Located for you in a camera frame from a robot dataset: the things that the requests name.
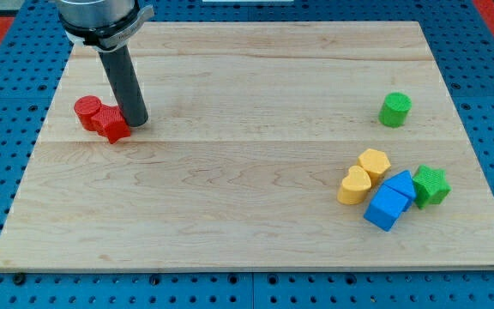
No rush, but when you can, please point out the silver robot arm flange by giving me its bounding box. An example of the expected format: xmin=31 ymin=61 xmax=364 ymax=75
xmin=55 ymin=0 xmax=154 ymax=52

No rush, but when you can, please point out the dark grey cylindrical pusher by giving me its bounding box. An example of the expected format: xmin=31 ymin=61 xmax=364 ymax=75
xmin=99 ymin=45 xmax=148 ymax=127

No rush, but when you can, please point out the yellow hexagon block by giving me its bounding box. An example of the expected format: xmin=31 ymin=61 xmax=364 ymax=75
xmin=356 ymin=148 xmax=392 ymax=187

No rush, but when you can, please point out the green cylinder block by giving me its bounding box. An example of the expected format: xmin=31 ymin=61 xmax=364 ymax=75
xmin=378 ymin=92 xmax=412 ymax=128

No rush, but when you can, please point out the red star block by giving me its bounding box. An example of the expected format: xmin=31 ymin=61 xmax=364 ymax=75
xmin=91 ymin=105 xmax=131 ymax=144

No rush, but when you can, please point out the light wooden board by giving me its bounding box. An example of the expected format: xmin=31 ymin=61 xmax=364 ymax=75
xmin=0 ymin=21 xmax=494 ymax=273

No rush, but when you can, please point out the green star block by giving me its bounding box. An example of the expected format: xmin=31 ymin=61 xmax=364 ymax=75
xmin=413 ymin=165 xmax=451 ymax=209

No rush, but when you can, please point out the red cylinder block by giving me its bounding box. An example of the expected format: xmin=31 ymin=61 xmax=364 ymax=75
xmin=74 ymin=95 xmax=102 ymax=131

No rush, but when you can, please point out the yellow heart block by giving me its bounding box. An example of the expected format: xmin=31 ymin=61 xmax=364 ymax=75
xmin=337 ymin=165 xmax=372 ymax=205

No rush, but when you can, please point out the blue triangle block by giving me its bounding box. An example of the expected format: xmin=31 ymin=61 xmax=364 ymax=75
xmin=383 ymin=170 xmax=417 ymax=212

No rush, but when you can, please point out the blue cube block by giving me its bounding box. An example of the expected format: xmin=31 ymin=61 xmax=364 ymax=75
xmin=364 ymin=185 xmax=411 ymax=232

